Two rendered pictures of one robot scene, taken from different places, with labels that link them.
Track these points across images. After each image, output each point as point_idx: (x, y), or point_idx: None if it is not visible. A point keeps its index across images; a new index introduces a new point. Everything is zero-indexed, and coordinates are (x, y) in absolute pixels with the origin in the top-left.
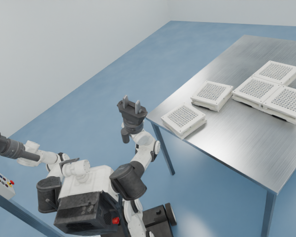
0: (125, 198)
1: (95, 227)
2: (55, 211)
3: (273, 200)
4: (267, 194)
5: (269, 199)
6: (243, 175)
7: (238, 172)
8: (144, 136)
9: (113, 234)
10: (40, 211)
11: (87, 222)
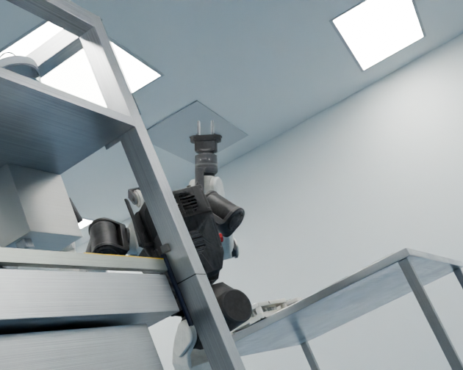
0: (222, 219)
1: (199, 207)
2: (122, 249)
3: (418, 281)
4: (408, 280)
5: (415, 286)
6: (365, 272)
7: (358, 276)
8: (220, 179)
9: (216, 289)
10: (102, 243)
11: (190, 192)
